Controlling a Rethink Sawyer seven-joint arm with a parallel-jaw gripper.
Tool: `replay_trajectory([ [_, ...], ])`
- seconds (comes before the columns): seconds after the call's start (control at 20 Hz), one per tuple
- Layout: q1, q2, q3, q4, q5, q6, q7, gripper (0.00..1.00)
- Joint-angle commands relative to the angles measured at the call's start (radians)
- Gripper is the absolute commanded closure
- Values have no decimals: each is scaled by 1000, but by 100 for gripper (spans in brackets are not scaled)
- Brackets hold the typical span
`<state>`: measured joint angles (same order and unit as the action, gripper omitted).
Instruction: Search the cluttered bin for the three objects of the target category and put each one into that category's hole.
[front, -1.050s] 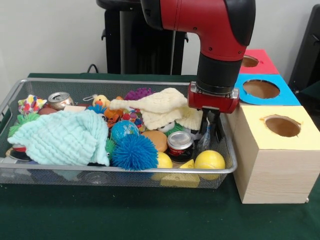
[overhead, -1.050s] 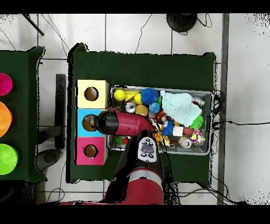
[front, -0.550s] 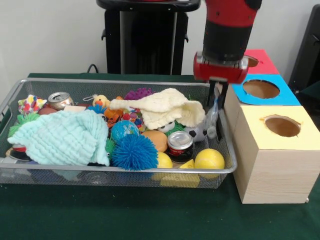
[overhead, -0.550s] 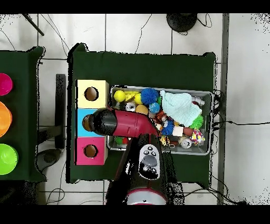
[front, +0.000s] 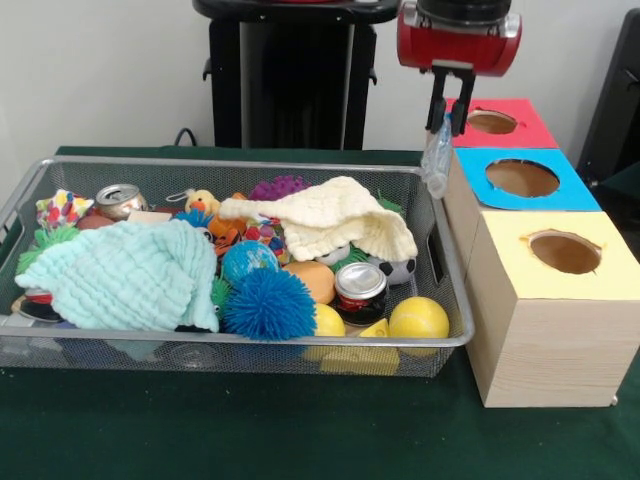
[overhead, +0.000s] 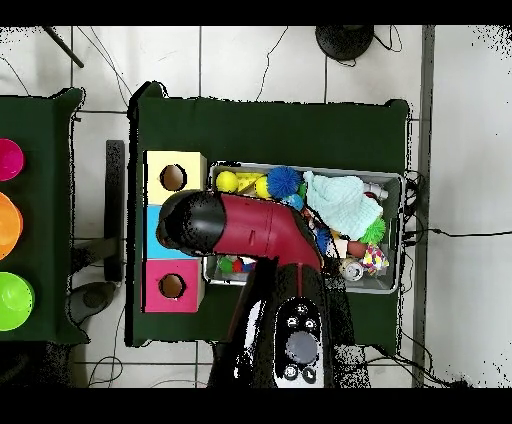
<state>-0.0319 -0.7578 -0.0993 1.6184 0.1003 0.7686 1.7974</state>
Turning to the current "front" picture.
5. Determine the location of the dark green tablecloth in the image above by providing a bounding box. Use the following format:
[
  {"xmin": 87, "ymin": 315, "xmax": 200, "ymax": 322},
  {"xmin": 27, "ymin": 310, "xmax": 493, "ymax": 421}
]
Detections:
[{"xmin": 0, "ymin": 144, "xmax": 640, "ymax": 480}]

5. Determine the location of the black cable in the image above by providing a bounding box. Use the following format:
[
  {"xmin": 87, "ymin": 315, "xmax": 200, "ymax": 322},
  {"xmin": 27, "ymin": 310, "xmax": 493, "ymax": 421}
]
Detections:
[{"xmin": 174, "ymin": 128, "xmax": 214, "ymax": 147}]

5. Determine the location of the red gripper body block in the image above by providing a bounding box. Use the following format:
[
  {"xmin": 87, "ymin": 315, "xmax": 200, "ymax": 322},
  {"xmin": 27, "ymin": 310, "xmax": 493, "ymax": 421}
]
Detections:
[{"xmin": 397, "ymin": 2, "xmax": 523, "ymax": 77}]

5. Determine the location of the colourful polka dot pouch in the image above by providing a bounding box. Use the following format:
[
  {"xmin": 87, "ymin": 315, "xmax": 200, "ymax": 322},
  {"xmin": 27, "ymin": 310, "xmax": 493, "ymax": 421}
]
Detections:
[{"xmin": 35, "ymin": 189, "xmax": 95, "ymax": 231}]

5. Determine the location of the wooden box with three holes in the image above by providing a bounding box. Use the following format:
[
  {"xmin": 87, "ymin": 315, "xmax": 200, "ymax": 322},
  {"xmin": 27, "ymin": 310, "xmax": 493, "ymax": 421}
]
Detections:
[{"xmin": 422, "ymin": 96, "xmax": 640, "ymax": 409}]

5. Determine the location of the cream waffle cloth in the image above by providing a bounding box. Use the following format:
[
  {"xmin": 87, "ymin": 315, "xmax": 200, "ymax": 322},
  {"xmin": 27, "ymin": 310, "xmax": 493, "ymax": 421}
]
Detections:
[{"xmin": 218, "ymin": 175, "xmax": 419, "ymax": 264}]

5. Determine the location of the black and white soccer ball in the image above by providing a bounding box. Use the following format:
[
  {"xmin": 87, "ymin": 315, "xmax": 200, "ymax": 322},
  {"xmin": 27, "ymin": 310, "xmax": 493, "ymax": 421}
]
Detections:
[{"xmin": 377, "ymin": 255, "xmax": 418, "ymax": 286}]

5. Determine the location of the mint green waffle cloth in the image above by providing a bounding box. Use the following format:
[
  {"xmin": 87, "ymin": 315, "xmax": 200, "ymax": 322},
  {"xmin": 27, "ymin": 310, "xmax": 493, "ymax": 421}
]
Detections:
[{"xmin": 14, "ymin": 219, "xmax": 221, "ymax": 332}]

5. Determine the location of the purple spiky ball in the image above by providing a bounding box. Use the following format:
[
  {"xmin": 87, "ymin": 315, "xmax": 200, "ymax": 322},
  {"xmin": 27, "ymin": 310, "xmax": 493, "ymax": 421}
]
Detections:
[{"xmin": 248, "ymin": 174, "xmax": 311, "ymax": 202}]

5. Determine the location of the wire mesh bin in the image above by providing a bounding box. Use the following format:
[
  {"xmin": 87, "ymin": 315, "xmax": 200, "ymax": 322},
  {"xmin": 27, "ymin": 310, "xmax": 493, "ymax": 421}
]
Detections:
[{"xmin": 0, "ymin": 155, "xmax": 474, "ymax": 377}]

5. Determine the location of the globe print ball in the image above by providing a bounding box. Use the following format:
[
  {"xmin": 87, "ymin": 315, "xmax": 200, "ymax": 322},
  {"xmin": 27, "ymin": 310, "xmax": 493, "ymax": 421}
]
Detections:
[{"xmin": 222, "ymin": 239, "xmax": 280, "ymax": 286}]

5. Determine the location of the large blue spiky ball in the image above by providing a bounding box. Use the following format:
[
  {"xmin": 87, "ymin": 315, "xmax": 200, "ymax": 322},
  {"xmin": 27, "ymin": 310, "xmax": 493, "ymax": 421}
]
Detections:
[{"xmin": 222, "ymin": 272, "xmax": 318, "ymax": 342}]

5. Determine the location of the silver soda can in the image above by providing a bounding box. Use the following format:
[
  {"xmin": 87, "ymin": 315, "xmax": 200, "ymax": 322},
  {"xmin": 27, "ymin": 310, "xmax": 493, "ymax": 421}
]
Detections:
[{"xmin": 94, "ymin": 183, "xmax": 149, "ymax": 221}]

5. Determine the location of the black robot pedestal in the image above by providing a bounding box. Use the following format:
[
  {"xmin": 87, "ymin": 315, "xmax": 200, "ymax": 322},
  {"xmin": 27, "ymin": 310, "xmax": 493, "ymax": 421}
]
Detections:
[{"xmin": 192, "ymin": 0, "xmax": 403, "ymax": 150}]

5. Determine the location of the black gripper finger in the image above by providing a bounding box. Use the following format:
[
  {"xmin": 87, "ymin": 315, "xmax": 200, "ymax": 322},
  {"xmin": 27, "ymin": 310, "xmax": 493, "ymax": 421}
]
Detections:
[
  {"xmin": 451, "ymin": 72, "xmax": 476, "ymax": 136},
  {"xmin": 426, "ymin": 69, "xmax": 451, "ymax": 132}
]

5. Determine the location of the yellow tennis ball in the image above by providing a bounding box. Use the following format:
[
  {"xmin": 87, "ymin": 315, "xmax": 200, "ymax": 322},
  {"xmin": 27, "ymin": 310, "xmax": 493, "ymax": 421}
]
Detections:
[{"xmin": 388, "ymin": 296, "xmax": 450, "ymax": 346}]

